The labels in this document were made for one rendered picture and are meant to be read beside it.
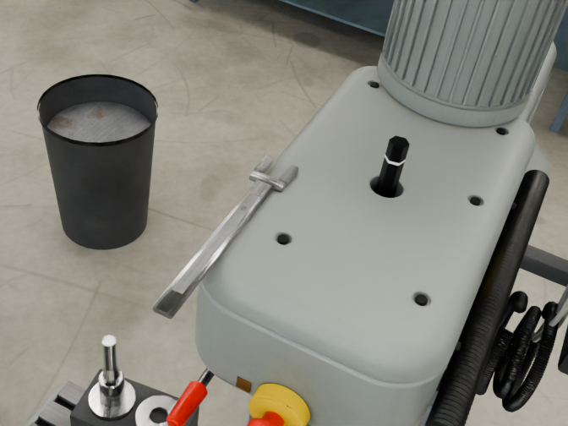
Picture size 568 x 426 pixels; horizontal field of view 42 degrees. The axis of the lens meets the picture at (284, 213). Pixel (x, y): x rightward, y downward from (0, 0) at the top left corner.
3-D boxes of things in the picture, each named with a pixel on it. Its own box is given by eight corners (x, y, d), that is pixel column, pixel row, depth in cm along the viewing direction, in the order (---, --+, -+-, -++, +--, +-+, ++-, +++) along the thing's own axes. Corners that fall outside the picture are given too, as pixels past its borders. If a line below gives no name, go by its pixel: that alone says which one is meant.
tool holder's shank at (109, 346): (100, 382, 137) (97, 346, 130) (105, 368, 140) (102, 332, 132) (117, 385, 138) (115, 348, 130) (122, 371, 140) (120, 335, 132)
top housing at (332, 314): (398, 479, 72) (441, 386, 62) (171, 364, 79) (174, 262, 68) (507, 210, 105) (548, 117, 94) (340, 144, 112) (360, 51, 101)
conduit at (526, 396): (507, 439, 122) (554, 364, 108) (416, 395, 126) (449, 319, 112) (530, 360, 135) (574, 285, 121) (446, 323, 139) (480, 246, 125)
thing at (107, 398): (96, 406, 141) (95, 388, 138) (103, 385, 145) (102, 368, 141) (121, 409, 142) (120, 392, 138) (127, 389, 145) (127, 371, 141)
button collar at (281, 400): (297, 449, 73) (306, 416, 69) (244, 421, 75) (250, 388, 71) (306, 433, 75) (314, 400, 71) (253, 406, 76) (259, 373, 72)
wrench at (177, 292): (181, 325, 63) (181, 319, 62) (141, 307, 64) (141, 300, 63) (297, 172, 80) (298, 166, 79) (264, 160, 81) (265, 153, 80)
